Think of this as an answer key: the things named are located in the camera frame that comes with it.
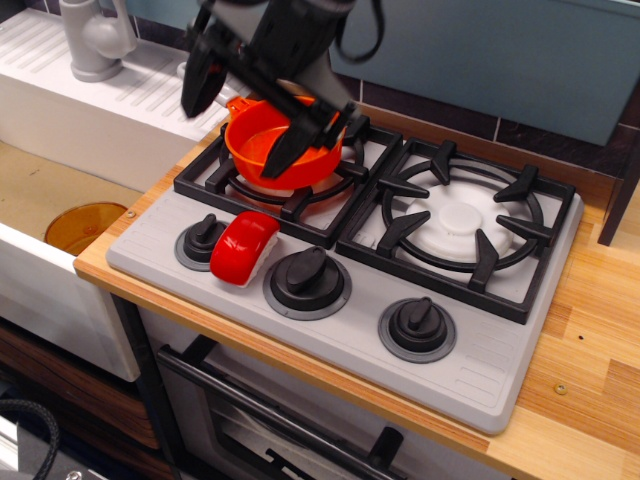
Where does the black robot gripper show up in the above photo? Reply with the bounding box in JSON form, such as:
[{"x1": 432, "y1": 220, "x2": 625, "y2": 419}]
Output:
[{"x1": 181, "y1": 1, "x2": 356, "y2": 179}]

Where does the orange pot with grey handle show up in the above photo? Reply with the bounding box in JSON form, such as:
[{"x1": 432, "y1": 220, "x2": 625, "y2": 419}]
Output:
[{"x1": 215, "y1": 83, "x2": 345, "y2": 190}]

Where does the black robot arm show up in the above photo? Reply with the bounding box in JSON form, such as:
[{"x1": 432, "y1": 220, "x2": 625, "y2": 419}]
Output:
[{"x1": 181, "y1": 1, "x2": 356, "y2": 178}]

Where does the black left burner grate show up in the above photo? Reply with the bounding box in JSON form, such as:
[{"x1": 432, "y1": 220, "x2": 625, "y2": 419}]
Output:
[{"x1": 174, "y1": 117, "x2": 402, "y2": 248}]

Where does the black burner grate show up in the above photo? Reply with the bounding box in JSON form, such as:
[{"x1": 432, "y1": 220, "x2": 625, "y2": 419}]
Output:
[
  {"x1": 336, "y1": 139, "x2": 582, "y2": 324},
  {"x1": 174, "y1": 117, "x2": 402, "y2": 248}
]

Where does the red and white toy sushi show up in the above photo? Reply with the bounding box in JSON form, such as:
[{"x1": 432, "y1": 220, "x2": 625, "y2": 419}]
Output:
[{"x1": 209, "y1": 211, "x2": 280, "y2": 287}]

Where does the black left stove knob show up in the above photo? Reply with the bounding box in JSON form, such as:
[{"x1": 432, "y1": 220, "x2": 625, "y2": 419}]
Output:
[{"x1": 174, "y1": 213, "x2": 228, "y2": 272}]

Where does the black stove knob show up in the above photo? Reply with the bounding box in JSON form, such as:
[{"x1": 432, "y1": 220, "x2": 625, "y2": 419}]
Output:
[
  {"x1": 378, "y1": 297, "x2": 457, "y2": 364},
  {"x1": 263, "y1": 246, "x2": 353, "y2": 321},
  {"x1": 174, "y1": 213, "x2": 228, "y2": 272}
]

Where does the grey toy faucet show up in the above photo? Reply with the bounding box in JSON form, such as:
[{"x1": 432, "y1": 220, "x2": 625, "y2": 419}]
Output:
[{"x1": 59, "y1": 0, "x2": 137, "y2": 83}]

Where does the black middle stove knob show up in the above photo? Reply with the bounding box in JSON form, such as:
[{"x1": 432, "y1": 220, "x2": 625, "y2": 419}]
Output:
[{"x1": 263, "y1": 246, "x2": 353, "y2": 321}]

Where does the white toy sink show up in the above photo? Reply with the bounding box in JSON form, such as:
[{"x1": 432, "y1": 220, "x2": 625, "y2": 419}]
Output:
[{"x1": 1, "y1": 1, "x2": 227, "y2": 382}]

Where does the orange sink drain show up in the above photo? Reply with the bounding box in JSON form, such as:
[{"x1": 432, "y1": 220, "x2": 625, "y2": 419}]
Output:
[{"x1": 44, "y1": 202, "x2": 127, "y2": 256}]

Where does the grey toy stove top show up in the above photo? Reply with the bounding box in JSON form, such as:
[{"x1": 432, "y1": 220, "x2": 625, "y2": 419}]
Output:
[{"x1": 105, "y1": 130, "x2": 585, "y2": 435}]

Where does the black right burner grate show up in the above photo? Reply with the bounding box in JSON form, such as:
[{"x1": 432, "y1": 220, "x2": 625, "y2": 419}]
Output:
[{"x1": 336, "y1": 139, "x2": 582, "y2": 324}]

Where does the black right stove knob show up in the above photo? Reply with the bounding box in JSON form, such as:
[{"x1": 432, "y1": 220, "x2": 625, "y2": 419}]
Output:
[{"x1": 378, "y1": 297, "x2": 457, "y2": 364}]

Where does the white oven door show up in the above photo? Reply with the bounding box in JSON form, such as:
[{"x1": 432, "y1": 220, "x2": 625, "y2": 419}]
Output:
[{"x1": 140, "y1": 310, "x2": 504, "y2": 479}]

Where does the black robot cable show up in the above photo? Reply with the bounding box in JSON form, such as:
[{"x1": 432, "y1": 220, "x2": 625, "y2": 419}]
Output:
[{"x1": 333, "y1": 0, "x2": 385, "y2": 65}]

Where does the black oven door handle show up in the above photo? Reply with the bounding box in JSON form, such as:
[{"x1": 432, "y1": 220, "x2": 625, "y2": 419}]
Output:
[{"x1": 157, "y1": 336, "x2": 404, "y2": 479}]

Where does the black braided cable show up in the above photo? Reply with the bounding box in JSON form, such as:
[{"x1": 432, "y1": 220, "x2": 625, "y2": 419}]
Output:
[{"x1": 0, "y1": 398, "x2": 62, "y2": 480}]

